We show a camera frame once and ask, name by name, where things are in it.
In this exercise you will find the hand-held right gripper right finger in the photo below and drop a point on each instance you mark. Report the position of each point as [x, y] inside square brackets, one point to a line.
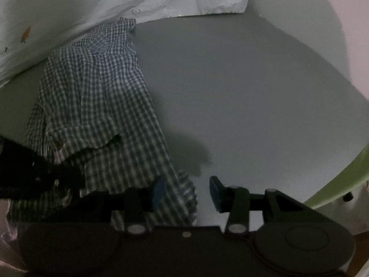
[216, 192]

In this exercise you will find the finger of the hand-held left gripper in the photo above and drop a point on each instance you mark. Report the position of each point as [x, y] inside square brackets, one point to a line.
[95, 150]

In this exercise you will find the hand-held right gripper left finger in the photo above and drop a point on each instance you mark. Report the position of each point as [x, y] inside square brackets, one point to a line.
[157, 192]

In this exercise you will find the blue white checked shirt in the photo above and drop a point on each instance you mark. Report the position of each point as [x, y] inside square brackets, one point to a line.
[98, 101]

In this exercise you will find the pink cloth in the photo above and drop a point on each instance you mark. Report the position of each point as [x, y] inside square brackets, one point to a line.
[10, 236]

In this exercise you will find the white carrot print sheet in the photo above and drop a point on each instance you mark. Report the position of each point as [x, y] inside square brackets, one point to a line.
[86, 3]

